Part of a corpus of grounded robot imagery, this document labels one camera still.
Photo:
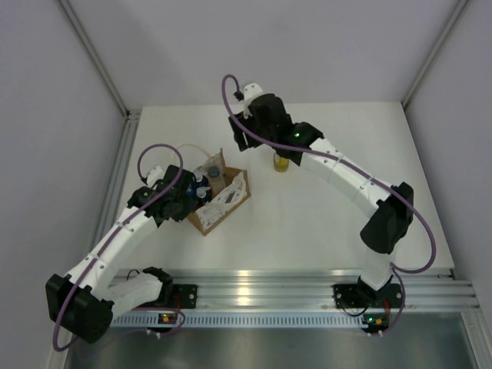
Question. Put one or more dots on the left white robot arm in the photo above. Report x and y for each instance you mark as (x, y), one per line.
(84, 301)

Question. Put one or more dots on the clear square bottle grey cap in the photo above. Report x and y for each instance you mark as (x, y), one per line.
(213, 170)

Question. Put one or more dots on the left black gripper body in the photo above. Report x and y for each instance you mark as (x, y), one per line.
(185, 205)

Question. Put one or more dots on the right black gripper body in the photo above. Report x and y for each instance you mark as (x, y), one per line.
(250, 142)

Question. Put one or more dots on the white slotted cable duct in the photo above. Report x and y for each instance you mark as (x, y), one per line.
(197, 320)

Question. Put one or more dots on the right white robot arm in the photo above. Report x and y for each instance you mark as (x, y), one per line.
(387, 208)

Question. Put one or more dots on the light blue pump bottle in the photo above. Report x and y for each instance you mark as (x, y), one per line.
(195, 183)

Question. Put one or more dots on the yellow bottle red cap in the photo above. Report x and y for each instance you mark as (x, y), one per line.
(280, 164)

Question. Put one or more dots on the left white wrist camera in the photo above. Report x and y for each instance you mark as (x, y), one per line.
(155, 174)

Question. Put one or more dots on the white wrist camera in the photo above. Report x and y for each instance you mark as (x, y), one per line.
(250, 93)
(155, 174)

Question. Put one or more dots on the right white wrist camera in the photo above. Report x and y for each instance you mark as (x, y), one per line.
(250, 93)

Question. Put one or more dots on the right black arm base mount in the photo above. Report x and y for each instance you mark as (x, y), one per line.
(358, 296)

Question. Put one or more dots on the aluminium frame rail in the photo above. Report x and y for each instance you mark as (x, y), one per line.
(248, 290)

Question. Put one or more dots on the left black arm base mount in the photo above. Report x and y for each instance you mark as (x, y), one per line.
(184, 296)

